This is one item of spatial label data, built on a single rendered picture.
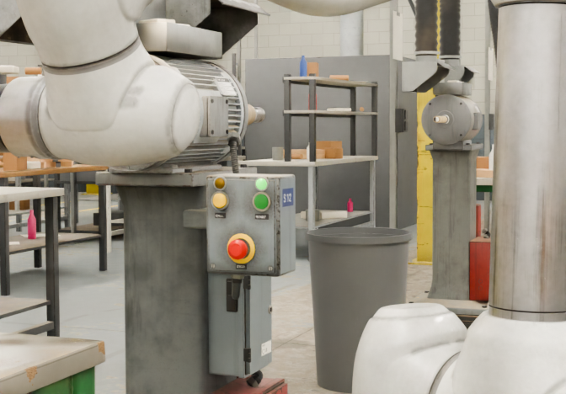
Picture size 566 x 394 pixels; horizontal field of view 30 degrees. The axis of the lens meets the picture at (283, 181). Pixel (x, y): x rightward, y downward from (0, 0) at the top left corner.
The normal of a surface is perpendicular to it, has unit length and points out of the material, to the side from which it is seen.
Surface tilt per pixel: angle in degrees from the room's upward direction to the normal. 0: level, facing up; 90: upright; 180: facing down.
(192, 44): 90
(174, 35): 90
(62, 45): 130
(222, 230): 90
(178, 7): 90
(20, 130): 109
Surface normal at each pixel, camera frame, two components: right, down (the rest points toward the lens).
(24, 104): -0.38, -0.26
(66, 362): 0.93, 0.01
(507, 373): -0.62, -0.11
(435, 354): -0.15, -0.80
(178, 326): -0.36, 0.05
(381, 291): 0.40, 0.11
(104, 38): 0.54, 0.50
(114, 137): -0.28, 0.48
